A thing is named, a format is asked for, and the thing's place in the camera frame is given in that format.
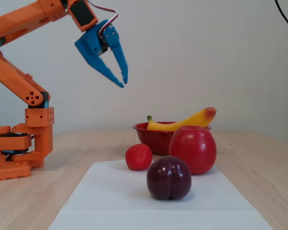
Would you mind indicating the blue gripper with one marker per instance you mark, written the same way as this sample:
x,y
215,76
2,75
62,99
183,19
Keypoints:
x,y
90,45

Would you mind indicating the yellow banana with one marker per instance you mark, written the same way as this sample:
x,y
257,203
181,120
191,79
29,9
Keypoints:
x,y
194,121

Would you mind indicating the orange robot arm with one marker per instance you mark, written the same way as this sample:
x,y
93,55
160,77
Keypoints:
x,y
14,79

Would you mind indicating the red speckled bowl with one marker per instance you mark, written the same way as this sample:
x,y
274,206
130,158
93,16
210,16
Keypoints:
x,y
153,141

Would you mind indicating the red strawberry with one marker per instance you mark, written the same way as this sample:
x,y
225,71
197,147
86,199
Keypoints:
x,y
138,157

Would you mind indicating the red apple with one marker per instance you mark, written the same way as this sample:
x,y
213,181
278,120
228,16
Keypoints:
x,y
194,148

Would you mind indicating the dark purple plum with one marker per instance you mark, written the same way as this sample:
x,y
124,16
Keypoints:
x,y
169,178

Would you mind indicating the white paper sheet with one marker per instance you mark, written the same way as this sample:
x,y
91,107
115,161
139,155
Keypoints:
x,y
110,191

